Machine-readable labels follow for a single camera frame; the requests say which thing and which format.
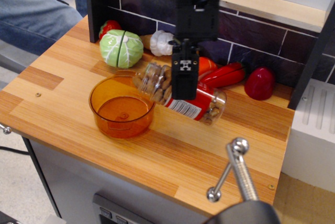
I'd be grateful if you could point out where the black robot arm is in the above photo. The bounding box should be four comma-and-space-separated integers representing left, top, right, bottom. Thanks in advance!
169, 0, 219, 100

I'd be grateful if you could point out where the green toy cabbage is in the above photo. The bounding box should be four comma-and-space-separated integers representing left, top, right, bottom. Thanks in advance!
99, 29, 143, 69

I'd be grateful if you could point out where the white ribbed appliance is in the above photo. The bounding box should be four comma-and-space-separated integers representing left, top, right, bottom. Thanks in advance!
282, 79, 334, 192

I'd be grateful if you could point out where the orange transparent plastic pot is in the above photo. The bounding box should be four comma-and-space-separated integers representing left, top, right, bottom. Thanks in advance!
89, 70, 155, 138

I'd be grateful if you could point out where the dark red toy egg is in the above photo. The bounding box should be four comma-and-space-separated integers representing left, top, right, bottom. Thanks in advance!
244, 66, 275, 100

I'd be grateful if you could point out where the red toy strawberry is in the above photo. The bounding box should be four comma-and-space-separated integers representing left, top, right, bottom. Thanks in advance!
99, 20, 122, 40

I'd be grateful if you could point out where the grey control panel with buttons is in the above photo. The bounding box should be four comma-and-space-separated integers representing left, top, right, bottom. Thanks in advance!
92, 194, 151, 224

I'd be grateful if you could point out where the beige toy bread roll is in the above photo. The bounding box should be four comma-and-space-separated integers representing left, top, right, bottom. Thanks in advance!
140, 35, 152, 50

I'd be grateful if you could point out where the white toy garlic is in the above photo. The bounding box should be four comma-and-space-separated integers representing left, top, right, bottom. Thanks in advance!
150, 30, 174, 57

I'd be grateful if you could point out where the small metal knob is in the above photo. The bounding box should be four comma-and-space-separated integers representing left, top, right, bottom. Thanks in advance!
0, 125, 12, 135

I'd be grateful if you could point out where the metal clamp screw handle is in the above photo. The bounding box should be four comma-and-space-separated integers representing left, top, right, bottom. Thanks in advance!
201, 137, 281, 224

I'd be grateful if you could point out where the red toy chili pepper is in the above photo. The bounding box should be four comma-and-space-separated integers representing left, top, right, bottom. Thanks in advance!
200, 62, 248, 88

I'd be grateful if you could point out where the dark vertical shelf post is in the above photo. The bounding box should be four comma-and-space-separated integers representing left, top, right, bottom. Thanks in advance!
288, 4, 334, 110

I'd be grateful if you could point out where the black floor cable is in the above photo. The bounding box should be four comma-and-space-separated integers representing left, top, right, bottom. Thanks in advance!
0, 146, 30, 156

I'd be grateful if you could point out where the orange toy salmon piece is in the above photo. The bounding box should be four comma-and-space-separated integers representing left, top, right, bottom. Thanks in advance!
198, 57, 218, 79

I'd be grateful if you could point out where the person leg in jeans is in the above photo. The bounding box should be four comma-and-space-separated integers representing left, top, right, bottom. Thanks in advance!
1, 0, 82, 55

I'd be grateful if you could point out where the clear almond jar red label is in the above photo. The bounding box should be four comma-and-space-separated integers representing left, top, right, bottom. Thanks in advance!
133, 63, 227, 126

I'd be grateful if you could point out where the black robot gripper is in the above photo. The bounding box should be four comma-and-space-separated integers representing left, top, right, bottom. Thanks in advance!
171, 0, 219, 100

